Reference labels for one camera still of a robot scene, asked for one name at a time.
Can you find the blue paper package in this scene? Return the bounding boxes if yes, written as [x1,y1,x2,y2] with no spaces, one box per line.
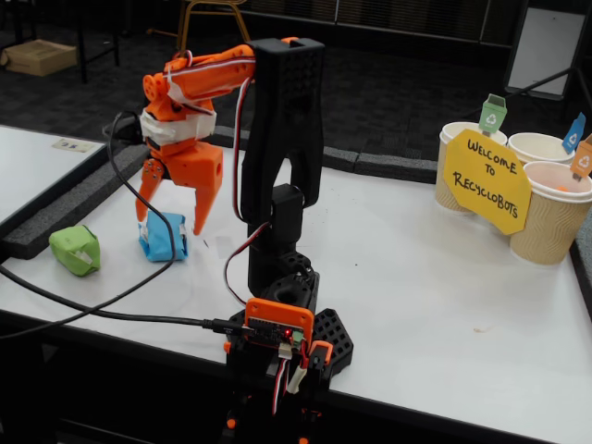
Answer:
[137,211,189,264]

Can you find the white panel black frame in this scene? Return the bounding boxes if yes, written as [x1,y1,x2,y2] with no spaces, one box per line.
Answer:
[502,3,589,102]

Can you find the black orange table clamp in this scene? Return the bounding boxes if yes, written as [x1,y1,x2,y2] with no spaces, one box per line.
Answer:
[223,339,260,444]
[295,340,335,444]

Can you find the clear tape patch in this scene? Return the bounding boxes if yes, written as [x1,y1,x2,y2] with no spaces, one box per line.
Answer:
[214,234,241,260]

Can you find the red white black servo wire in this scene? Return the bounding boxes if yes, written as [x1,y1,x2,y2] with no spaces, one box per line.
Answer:
[166,49,275,307]

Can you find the yellow metal chair frame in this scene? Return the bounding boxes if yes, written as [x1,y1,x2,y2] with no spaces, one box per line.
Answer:
[146,0,254,55]

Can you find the green paper bin tag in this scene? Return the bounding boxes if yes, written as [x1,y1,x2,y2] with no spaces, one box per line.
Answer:
[477,92,509,139]

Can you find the beige ripple paper cup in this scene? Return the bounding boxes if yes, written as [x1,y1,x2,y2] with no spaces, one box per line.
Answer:
[507,131,577,168]
[509,160,592,266]
[434,120,510,215]

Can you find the green paper package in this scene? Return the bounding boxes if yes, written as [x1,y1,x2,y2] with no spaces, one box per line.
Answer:
[48,224,102,278]

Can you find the short striped wire bundle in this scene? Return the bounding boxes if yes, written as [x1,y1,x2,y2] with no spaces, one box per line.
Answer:
[271,355,292,417]

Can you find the black webcam cable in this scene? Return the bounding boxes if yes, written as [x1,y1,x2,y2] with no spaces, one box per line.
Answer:
[0,110,179,341]

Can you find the orange-cased controller board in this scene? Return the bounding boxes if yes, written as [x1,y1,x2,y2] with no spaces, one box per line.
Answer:
[243,298,316,360]

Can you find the brown cardboard box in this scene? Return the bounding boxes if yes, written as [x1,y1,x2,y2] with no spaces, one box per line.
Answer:
[1,38,79,78]

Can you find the black grid base plate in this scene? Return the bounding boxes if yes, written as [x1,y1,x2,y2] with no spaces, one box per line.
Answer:
[226,306,356,376]

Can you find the black foam border strip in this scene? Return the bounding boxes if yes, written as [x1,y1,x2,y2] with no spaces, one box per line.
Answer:
[2,138,154,261]
[215,124,361,173]
[569,229,592,306]
[355,152,439,185]

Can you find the whiteboard with dark frame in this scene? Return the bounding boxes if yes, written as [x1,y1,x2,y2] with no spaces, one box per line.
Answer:
[0,123,114,240]

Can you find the black USB cable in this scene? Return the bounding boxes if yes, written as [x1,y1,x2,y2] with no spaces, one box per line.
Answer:
[0,264,254,338]

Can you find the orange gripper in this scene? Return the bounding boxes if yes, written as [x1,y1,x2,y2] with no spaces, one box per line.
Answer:
[135,138,225,237]

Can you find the white masking tape wrap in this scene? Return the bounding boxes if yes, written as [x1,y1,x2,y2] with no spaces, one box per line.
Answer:
[140,64,218,145]

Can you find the white cable connector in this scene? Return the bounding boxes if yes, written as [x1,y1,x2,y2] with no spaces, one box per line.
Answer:
[286,364,309,395]

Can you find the blue paper bin tag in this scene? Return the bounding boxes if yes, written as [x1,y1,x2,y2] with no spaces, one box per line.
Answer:
[561,112,587,155]

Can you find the yellow handwritten welcome sign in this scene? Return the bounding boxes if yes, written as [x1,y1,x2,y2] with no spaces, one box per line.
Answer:
[442,128,534,237]

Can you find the black metal table frame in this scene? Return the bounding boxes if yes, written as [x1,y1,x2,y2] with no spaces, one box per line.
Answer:
[68,0,122,85]

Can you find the orange paper bin tag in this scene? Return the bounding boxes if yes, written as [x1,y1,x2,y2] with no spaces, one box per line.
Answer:
[568,133,592,182]

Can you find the small paper label sticker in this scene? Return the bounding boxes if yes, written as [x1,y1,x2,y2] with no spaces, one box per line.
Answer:
[52,137,97,154]

